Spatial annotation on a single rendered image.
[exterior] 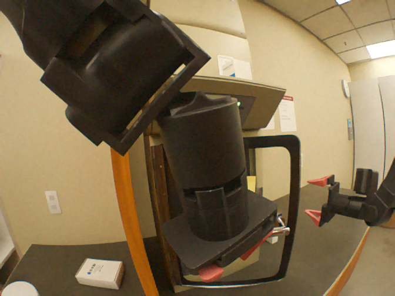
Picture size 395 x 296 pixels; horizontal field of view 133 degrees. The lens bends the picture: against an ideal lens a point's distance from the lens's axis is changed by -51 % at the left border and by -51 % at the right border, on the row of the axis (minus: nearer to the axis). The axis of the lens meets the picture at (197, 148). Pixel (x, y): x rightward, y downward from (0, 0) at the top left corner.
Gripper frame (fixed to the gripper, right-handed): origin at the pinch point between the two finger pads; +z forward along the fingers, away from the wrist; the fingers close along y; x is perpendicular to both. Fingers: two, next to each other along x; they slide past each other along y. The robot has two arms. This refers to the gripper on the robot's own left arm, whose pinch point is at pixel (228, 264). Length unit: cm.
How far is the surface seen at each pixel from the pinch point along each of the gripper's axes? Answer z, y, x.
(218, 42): -32, -28, -29
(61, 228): 22, 50, -65
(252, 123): -8.7, -26.6, -19.9
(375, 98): 19, -313, 7
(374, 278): 147, -115, 74
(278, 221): 8.6, -17.0, -4.6
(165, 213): 3.5, 1.3, -20.7
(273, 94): -15.8, -29.8, -14.5
